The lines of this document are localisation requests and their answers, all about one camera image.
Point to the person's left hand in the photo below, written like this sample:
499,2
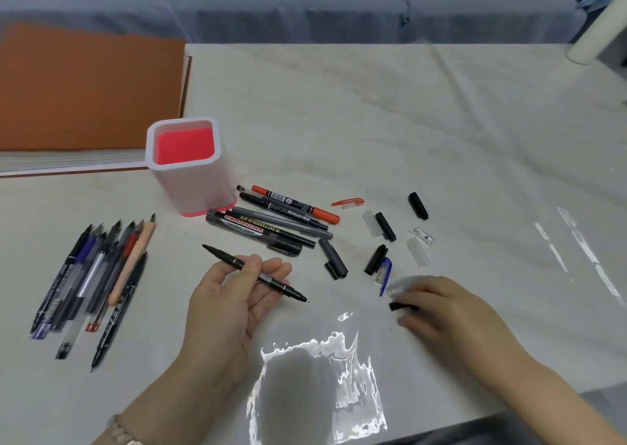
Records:
215,322

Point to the person's right hand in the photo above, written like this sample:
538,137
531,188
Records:
465,327

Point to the slim black marker pen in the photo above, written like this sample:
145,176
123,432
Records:
294,240
235,262
284,211

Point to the clear clip pen cap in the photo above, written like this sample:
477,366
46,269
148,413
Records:
422,236

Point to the black whiteboard marker pen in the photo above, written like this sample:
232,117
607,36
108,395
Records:
220,219

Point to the pile of pen caps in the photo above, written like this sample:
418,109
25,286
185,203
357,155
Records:
385,226

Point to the wide black pen cap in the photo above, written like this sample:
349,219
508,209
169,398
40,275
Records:
419,206

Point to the red black marker pen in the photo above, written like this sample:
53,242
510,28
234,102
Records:
295,203

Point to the row of pens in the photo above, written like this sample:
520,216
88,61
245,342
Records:
73,283

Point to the red white pen holder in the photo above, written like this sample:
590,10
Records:
181,148

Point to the white table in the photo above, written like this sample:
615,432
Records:
392,116

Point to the orange cover binder album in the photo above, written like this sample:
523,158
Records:
83,87

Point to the large white roll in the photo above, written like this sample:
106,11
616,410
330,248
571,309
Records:
597,23

